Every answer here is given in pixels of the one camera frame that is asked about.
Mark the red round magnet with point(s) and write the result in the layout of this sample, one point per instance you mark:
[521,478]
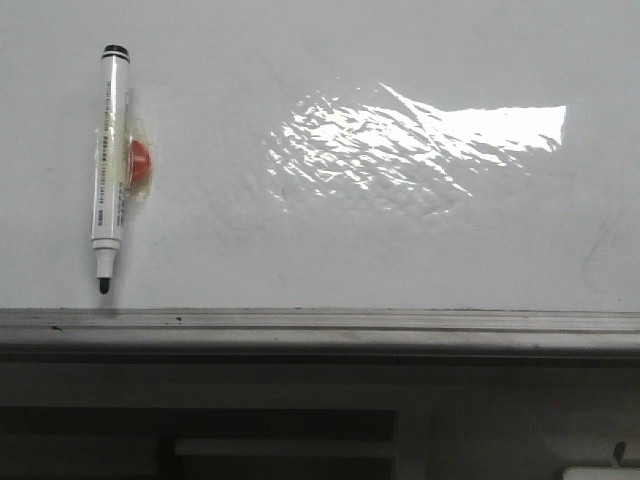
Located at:
[139,162]

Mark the white whiteboard marker pen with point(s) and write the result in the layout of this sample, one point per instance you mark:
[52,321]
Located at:
[111,164]

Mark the white whiteboard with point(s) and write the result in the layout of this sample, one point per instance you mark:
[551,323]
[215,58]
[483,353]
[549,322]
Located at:
[350,154]

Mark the aluminium whiteboard tray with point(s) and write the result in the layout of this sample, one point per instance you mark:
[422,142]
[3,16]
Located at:
[65,333]

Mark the white box lower right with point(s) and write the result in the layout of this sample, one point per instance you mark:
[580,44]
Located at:
[601,473]

